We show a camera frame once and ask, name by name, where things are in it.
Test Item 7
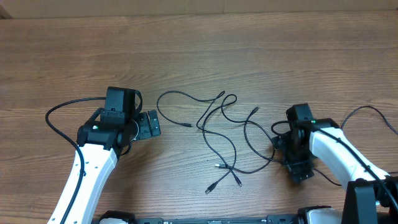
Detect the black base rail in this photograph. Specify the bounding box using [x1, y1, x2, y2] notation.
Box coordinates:
[91, 205, 343, 224]

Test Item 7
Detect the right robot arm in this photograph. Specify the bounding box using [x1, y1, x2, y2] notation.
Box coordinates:
[272, 103, 397, 224]

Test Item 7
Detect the right camera cable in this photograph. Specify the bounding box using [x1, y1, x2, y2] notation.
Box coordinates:
[270, 119, 398, 215]

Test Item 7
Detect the black cable with left loop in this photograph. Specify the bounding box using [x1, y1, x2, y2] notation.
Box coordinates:
[155, 90, 243, 195]

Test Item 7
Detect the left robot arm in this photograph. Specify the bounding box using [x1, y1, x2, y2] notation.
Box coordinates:
[48, 86, 161, 223]

